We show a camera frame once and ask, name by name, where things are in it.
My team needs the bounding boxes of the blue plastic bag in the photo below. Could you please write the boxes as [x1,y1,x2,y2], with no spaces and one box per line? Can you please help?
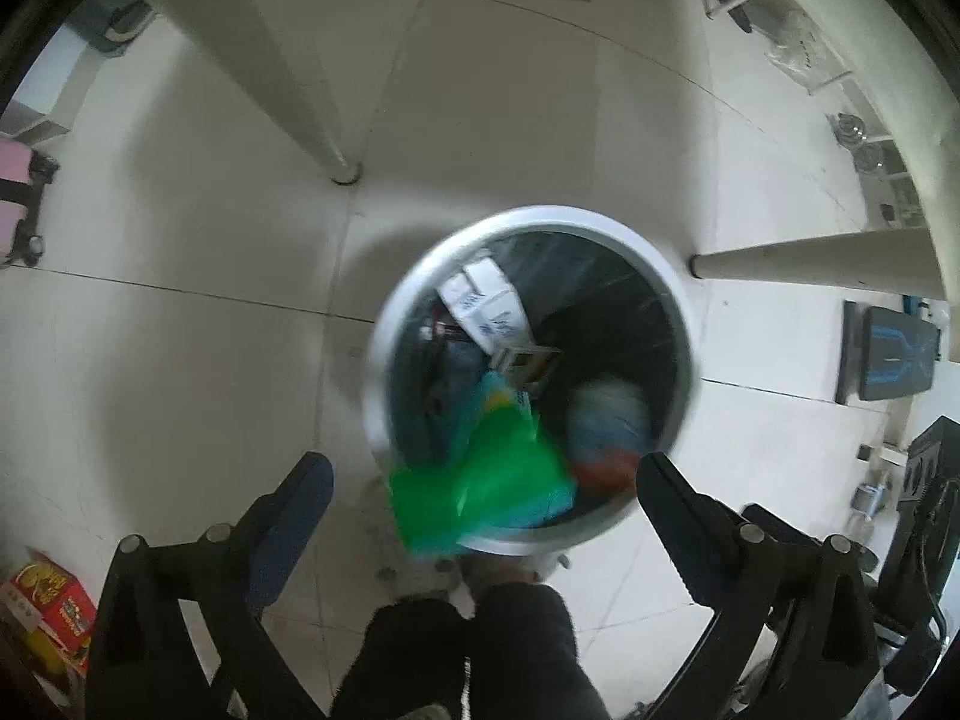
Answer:
[423,340,488,465]

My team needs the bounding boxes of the black blue weight bench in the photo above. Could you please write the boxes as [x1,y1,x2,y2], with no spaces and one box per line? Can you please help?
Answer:
[835,301,940,405]

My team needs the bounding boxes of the white table leg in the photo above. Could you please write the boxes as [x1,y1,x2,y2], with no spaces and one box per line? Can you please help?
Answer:
[688,229,958,301]
[149,0,361,185]

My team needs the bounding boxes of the white printed carton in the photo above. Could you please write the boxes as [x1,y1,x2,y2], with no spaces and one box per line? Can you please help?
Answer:
[436,257,534,356]

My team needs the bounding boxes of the green blue wipes pack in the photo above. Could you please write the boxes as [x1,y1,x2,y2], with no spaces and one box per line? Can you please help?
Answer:
[387,371,576,554]

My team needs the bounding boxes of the red blue small box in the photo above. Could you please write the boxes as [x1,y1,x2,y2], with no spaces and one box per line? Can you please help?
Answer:
[566,377,652,496]

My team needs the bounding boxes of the person in black fleece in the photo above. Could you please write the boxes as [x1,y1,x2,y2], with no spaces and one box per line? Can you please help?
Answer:
[331,582,608,718]

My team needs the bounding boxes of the white round trash bin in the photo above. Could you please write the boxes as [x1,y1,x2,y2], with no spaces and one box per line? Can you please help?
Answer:
[361,205,697,556]

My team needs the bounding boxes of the red yellow carton box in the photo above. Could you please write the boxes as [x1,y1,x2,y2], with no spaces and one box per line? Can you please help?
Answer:
[2,550,96,678]

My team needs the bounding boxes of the pink suitcase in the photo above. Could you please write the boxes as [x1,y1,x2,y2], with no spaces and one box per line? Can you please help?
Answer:
[0,137,60,268]

